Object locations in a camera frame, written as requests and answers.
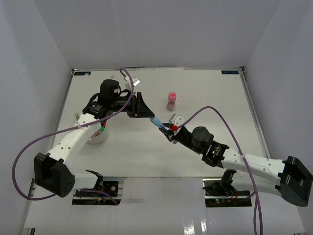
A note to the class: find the pink glue stick bottle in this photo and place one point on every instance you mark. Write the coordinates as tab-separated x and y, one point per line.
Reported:
172	96

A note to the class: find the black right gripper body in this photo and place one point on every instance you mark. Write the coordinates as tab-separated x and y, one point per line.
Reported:
184	137

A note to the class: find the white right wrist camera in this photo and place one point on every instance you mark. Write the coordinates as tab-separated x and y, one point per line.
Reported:
175	121

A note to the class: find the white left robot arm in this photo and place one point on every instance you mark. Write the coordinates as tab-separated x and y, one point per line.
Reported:
52	170

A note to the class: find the white round divided container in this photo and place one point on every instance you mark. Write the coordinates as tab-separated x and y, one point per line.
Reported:
100	137

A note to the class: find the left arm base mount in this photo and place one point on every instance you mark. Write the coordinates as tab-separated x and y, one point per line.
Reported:
111	195

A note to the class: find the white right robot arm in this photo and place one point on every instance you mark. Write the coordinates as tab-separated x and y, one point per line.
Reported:
288	178

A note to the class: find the blue correction tape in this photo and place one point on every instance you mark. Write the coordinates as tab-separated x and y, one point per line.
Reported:
155	121

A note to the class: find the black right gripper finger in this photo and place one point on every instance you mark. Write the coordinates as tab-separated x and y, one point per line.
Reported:
169	134
167	127

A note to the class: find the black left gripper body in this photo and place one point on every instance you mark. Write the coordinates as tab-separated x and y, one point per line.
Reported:
131	108

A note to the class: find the pink correction tape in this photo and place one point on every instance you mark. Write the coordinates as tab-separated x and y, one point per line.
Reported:
96	134

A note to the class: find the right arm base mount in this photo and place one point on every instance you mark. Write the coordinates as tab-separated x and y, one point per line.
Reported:
216	197

